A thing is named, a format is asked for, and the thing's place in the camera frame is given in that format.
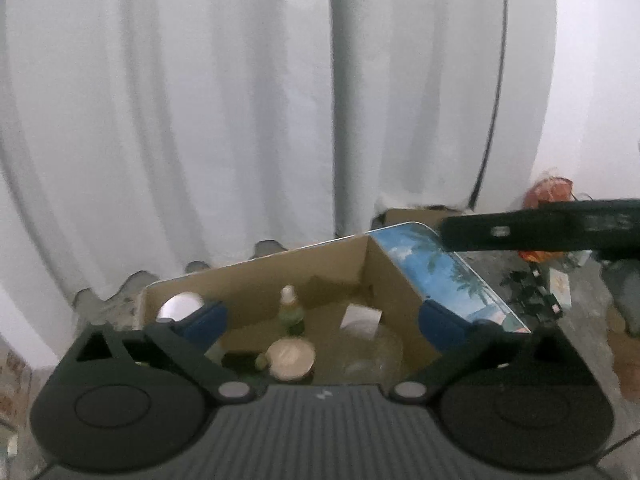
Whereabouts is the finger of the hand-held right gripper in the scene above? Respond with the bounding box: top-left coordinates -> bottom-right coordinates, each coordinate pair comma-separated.
439,205 -> 571,252

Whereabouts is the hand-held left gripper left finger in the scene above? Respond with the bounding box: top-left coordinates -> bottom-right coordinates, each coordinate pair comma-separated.
65,301 -> 255,404

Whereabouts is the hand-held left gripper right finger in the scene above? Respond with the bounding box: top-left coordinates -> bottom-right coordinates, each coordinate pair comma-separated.
390,301 -> 588,404

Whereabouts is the white pill bottle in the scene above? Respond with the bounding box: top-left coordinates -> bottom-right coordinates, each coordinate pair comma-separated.
156,291 -> 207,325

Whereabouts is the large brown cardboard box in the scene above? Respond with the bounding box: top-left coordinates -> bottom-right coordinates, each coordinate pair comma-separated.
136,233 -> 443,386

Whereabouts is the white card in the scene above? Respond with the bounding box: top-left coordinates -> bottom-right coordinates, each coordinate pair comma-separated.
340,305 -> 383,341

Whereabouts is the clear glass bowl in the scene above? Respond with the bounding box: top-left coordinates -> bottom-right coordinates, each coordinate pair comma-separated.
320,322 -> 406,386

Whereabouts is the small dropper bottle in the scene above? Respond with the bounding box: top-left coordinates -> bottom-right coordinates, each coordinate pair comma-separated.
277,285 -> 307,338

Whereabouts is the dark jar with gold lid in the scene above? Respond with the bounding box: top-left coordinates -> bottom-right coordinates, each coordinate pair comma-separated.
265,337 -> 317,386

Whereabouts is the red mesh bag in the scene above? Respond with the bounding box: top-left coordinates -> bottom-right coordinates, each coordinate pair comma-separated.
520,175 -> 576,263

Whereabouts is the grey bag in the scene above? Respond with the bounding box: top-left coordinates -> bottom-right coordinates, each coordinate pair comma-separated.
600,257 -> 640,338

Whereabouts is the small white box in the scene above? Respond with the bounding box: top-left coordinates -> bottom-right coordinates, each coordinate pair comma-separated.
547,267 -> 573,311

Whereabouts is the white curtain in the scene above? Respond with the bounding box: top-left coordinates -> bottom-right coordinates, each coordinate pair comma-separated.
0,0 -> 558,311

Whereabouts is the black cable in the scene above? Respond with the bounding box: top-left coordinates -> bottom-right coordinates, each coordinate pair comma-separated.
467,0 -> 510,208

